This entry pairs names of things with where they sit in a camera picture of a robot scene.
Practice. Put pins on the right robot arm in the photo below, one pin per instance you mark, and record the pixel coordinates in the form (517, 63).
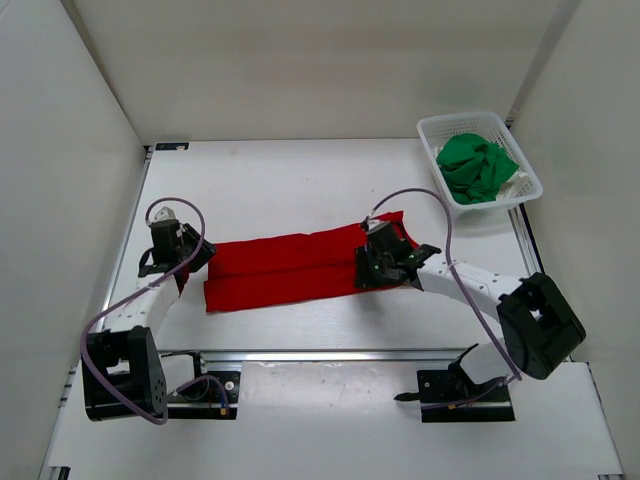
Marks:
(539, 329)

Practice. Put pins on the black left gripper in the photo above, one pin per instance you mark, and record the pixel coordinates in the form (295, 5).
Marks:
(206, 251)

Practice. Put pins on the white plastic basket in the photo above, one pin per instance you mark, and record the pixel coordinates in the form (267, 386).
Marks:
(436, 131)

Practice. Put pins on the aluminium rail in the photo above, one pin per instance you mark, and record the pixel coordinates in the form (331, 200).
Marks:
(319, 355)

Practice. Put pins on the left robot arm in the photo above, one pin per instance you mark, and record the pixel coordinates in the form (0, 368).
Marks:
(123, 373)

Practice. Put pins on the white cloth in basket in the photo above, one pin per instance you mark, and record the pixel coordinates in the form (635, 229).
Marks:
(510, 189)

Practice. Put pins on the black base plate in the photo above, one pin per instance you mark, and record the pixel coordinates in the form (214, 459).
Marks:
(200, 388)
(447, 395)

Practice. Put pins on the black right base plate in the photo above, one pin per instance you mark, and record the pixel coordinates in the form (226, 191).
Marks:
(447, 395)

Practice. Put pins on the green t shirt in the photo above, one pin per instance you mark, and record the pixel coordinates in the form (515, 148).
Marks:
(473, 168)

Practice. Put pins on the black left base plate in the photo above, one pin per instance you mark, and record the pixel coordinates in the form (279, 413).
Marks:
(200, 388)

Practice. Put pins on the red t shirt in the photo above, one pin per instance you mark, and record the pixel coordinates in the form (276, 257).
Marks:
(281, 270)

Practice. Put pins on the small label sticker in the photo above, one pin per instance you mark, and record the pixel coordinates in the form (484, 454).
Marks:
(171, 146)

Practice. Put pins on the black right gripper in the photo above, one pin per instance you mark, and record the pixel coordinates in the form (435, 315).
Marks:
(366, 279)

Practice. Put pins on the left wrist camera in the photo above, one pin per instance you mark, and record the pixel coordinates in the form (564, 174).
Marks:
(164, 214)

